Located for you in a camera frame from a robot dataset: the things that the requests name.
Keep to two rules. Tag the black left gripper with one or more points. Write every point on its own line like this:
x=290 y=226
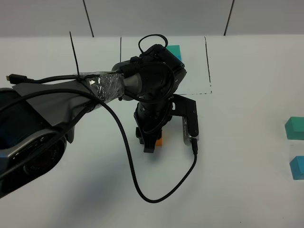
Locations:
x=150 y=119

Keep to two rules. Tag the orange cube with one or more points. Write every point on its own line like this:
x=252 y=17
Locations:
x=159 y=140

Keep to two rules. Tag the blue cube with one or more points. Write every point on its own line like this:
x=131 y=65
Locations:
x=297 y=167

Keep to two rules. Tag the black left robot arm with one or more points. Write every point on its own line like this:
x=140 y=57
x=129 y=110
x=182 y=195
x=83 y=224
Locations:
x=38 y=117

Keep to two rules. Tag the green template cube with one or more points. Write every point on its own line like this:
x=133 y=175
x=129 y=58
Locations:
x=175 y=50

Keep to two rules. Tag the black zip tie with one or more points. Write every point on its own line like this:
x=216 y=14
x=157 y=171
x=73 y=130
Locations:
x=75 y=59

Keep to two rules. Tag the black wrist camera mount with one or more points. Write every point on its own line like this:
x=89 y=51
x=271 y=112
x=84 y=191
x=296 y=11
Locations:
x=187 y=109

